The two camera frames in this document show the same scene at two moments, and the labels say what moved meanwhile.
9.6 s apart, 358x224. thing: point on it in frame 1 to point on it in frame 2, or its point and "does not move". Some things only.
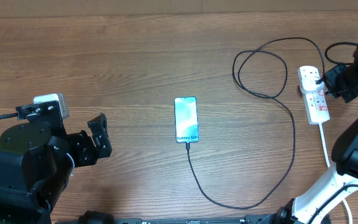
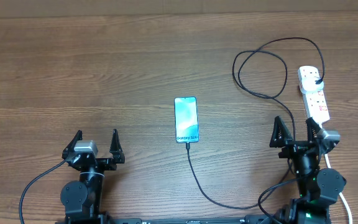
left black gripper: x=82 y=141 to x=110 y=163
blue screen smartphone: x=186 y=119 does not move
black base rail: x=99 y=217 does not move
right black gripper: x=330 y=84 to x=292 y=146
